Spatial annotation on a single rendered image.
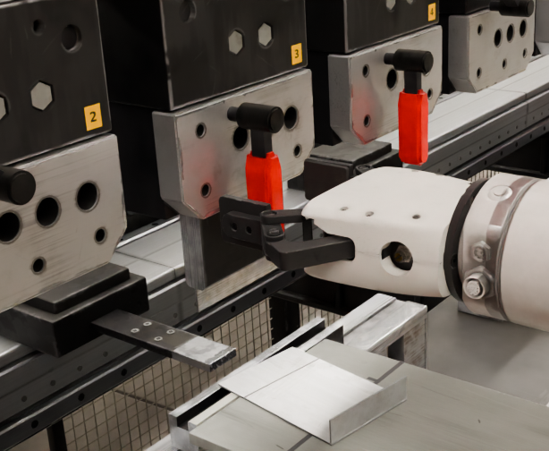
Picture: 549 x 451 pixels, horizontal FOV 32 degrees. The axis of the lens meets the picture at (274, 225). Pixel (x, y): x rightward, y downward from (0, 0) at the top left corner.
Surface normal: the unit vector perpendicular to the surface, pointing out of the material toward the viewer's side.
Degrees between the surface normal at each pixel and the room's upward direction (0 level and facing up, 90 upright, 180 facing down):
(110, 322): 0
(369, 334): 0
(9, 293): 90
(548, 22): 90
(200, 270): 90
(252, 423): 0
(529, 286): 94
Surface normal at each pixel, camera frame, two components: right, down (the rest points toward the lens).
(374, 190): -0.12, -0.94
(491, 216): -0.49, -0.40
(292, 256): 0.36, 0.32
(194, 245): -0.62, 0.31
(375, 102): 0.79, 0.18
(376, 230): -0.53, 0.12
